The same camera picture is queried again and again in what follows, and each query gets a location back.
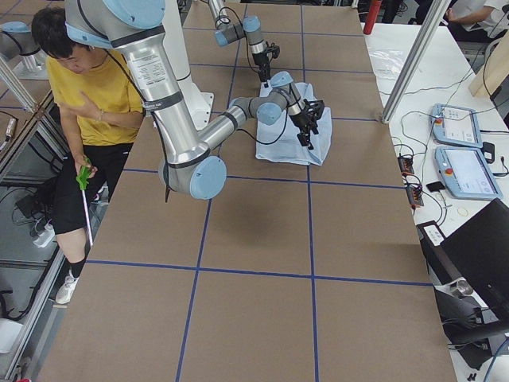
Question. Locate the lower blue teach pendant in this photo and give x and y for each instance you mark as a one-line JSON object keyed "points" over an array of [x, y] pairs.
{"points": [[465, 173]]}

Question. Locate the aluminium frame post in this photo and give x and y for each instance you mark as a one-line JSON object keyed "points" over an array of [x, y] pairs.
{"points": [[420, 45]]}

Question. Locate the red cylinder bottle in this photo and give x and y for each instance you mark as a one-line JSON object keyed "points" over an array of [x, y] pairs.
{"points": [[372, 15]]}

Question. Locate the right orange grey hub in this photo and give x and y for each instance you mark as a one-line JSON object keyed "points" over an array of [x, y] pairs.
{"points": [[414, 197]]}

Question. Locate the white power strip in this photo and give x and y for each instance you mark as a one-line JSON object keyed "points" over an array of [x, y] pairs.
{"points": [[45, 237]]}

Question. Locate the left orange grey hub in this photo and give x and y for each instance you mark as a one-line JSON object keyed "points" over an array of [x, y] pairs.
{"points": [[405, 165]]}

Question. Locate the black computer monitor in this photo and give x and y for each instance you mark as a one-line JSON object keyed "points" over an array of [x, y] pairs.
{"points": [[477, 251]]}

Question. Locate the clear plastic zip bag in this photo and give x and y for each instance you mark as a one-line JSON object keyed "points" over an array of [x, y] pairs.
{"points": [[387, 63]]}

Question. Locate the person in yellow shirt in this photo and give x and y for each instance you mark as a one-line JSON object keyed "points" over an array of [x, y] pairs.
{"points": [[100, 114]]}

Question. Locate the orange grey hub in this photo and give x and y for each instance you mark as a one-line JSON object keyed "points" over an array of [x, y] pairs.
{"points": [[405, 165], [414, 197]]}

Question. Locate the blue teach pendant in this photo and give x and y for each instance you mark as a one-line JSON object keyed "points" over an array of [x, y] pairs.
{"points": [[465, 173], [457, 126]]}

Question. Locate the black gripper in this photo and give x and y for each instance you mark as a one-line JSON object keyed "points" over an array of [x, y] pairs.
{"points": [[300, 121], [262, 62]]}

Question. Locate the upper blue teach pendant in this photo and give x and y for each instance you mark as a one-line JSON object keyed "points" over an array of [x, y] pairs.
{"points": [[457, 126]]}

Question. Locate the light blue button shirt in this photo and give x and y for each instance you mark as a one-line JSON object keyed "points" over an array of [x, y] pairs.
{"points": [[279, 143]]}

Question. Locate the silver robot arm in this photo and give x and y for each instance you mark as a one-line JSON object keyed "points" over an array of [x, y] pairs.
{"points": [[149, 36], [230, 28]]}

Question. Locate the green handled stick tool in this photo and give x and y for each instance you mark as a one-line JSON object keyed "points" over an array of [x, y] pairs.
{"points": [[82, 179]]}

